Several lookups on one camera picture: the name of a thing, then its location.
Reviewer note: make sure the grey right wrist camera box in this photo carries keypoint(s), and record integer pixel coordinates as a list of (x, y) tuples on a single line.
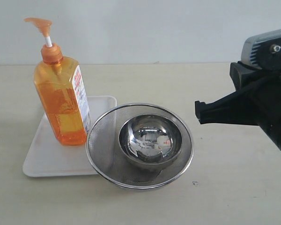
[(263, 51)]

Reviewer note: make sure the orange dish soap pump bottle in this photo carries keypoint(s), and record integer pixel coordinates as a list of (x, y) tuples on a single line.
[(60, 87)]

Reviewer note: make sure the steel mesh strainer basket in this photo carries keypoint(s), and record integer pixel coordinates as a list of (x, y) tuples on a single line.
[(108, 160)]

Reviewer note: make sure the small stainless steel bowl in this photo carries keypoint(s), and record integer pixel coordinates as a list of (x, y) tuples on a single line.
[(150, 141)]

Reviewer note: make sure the white rectangular plastic tray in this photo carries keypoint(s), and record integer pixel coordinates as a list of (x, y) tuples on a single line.
[(48, 158)]

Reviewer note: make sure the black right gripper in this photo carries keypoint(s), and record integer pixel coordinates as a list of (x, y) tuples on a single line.
[(256, 101)]

